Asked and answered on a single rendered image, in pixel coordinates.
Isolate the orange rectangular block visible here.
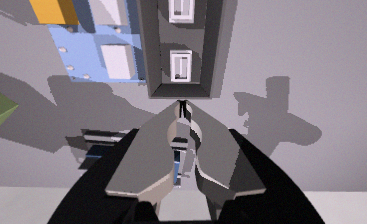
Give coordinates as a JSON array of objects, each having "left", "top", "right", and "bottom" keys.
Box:
[{"left": 30, "top": 0, "right": 80, "bottom": 25}]

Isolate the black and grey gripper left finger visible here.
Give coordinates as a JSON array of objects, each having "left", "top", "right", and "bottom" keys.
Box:
[{"left": 47, "top": 100, "right": 182, "bottom": 224}]

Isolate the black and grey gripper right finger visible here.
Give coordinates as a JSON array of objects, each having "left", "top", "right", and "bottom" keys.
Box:
[{"left": 182, "top": 100, "right": 325, "bottom": 224}]

